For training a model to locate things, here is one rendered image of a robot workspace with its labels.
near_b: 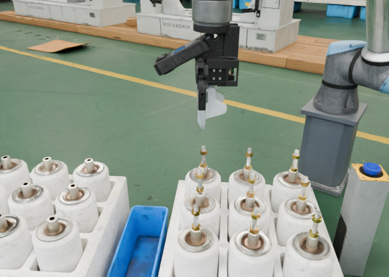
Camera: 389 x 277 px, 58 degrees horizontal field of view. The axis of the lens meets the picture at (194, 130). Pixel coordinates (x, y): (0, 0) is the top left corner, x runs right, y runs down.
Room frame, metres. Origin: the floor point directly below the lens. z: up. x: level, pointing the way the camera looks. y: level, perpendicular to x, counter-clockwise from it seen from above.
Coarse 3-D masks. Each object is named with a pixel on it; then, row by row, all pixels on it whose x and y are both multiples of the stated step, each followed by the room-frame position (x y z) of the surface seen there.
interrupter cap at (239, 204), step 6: (240, 198) 0.68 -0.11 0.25; (258, 198) 0.68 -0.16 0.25; (234, 204) 0.66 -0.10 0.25; (240, 204) 0.66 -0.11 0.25; (258, 204) 0.66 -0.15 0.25; (264, 204) 0.66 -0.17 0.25; (240, 210) 0.64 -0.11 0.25; (246, 210) 0.64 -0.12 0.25; (252, 210) 0.64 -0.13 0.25; (264, 210) 0.64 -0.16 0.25
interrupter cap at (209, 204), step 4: (188, 196) 0.69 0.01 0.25; (192, 196) 0.69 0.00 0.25; (208, 196) 0.69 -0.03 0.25; (188, 200) 0.68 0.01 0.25; (192, 200) 0.68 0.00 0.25; (208, 200) 0.68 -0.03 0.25; (212, 200) 0.68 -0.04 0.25; (184, 204) 0.66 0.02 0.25; (188, 204) 0.66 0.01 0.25; (192, 204) 0.66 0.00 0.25; (204, 204) 0.66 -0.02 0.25; (208, 204) 0.66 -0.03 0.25; (212, 204) 0.66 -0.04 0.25; (188, 208) 0.64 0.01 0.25; (192, 208) 0.65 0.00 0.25; (200, 208) 0.65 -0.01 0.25; (204, 208) 0.65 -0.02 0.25; (208, 208) 0.65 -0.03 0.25; (212, 208) 0.65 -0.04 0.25; (204, 212) 0.63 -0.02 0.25
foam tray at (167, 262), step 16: (224, 192) 0.80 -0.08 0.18; (176, 208) 0.74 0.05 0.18; (224, 208) 0.74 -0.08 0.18; (176, 224) 0.67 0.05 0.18; (224, 224) 0.67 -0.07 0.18; (272, 224) 0.67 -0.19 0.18; (320, 224) 0.67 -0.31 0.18; (224, 240) 0.62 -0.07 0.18; (224, 256) 0.57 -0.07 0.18; (160, 272) 0.53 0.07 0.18; (224, 272) 0.53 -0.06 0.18; (336, 272) 0.53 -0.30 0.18
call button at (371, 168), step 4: (364, 164) 0.72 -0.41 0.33; (368, 164) 0.72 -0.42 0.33; (372, 164) 0.72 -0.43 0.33; (376, 164) 0.72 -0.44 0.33; (364, 168) 0.71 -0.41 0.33; (368, 168) 0.70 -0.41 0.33; (372, 168) 0.70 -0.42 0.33; (376, 168) 0.70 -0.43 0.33; (380, 168) 0.70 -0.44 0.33; (368, 172) 0.69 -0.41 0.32; (372, 172) 0.69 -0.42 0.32; (376, 172) 0.69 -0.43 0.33
